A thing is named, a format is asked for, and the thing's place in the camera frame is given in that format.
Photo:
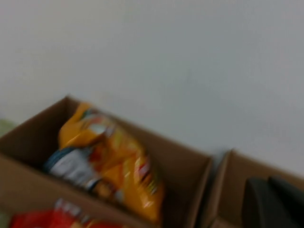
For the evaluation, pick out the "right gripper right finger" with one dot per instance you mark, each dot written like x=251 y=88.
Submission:
x=289 y=204

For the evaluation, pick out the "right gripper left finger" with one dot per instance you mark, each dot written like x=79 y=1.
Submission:
x=257 y=204

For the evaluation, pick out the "large yellow fries snack bag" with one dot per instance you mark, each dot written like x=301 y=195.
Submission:
x=114 y=166

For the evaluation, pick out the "taped brown cardboard box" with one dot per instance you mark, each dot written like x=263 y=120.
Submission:
x=228 y=190

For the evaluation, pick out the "printed brown cardboard box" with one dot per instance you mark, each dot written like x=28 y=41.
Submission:
x=180 y=166

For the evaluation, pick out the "red shrimp cracker bag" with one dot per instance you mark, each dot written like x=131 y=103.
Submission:
x=35 y=218

